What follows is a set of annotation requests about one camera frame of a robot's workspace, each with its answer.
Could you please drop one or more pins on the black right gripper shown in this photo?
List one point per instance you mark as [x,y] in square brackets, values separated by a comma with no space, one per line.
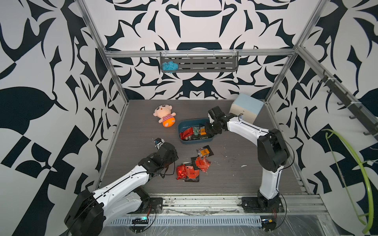
[207,130]

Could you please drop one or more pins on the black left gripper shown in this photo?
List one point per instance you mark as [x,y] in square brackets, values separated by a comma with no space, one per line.
[173,156]

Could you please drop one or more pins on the red foil tea bag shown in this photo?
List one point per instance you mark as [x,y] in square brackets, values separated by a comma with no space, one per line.
[181,172]

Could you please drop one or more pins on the orange label tea bag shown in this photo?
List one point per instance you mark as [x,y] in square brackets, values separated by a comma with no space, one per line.
[205,151]

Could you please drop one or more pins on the small red tea bag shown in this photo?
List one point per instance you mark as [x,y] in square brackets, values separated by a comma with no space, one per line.
[186,134]

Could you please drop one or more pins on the red label tea bag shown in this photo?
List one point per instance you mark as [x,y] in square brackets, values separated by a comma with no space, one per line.
[203,164]
[192,174]

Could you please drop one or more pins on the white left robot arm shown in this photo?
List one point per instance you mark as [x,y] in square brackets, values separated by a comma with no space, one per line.
[94,210]

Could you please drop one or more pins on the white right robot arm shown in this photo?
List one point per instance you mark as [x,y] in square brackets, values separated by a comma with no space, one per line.
[273,152]

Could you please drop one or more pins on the teal plastic storage box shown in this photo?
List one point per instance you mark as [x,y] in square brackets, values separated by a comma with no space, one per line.
[202,138]

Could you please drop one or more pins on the cream blue mini drawer cabinet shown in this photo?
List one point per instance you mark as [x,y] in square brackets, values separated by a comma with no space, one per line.
[248,106]

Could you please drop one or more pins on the plush baby doll toy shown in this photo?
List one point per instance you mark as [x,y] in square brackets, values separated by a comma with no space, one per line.
[165,115]

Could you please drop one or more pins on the blue scrunchy sponge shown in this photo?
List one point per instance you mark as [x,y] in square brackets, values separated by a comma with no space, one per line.
[169,67]

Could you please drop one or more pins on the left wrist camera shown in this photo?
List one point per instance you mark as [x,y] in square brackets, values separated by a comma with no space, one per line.
[159,142]

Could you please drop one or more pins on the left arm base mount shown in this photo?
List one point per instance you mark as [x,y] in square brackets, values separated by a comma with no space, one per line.
[150,205]

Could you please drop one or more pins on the grey wall shelf rack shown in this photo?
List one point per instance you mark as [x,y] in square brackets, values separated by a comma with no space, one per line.
[192,62]

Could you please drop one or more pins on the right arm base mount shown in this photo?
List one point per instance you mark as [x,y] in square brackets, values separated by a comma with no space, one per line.
[261,204]

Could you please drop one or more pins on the dark hook rail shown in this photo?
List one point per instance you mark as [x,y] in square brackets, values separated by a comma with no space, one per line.
[350,102]

